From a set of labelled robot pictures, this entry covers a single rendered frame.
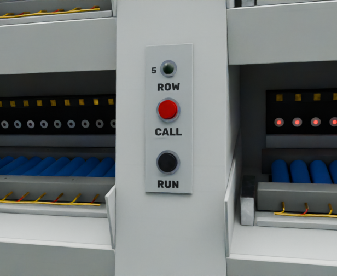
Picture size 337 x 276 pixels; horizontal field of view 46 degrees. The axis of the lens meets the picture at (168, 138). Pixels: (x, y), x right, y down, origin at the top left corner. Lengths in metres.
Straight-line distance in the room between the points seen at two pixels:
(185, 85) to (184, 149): 0.05
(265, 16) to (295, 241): 0.19
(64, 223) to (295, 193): 0.22
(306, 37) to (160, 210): 0.18
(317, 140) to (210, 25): 0.22
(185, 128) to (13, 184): 0.23
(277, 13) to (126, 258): 0.23
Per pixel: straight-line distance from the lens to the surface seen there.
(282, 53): 0.34
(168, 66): 0.33
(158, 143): 0.33
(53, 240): 0.38
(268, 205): 0.39
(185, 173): 0.32
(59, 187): 0.44
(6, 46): 0.41
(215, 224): 0.33
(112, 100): 0.51
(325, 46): 0.34
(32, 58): 0.40
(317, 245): 0.35
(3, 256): 0.41
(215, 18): 0.33
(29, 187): 0.46
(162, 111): 0.32
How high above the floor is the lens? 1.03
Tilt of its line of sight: 1 degrees up
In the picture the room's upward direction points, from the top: straight up
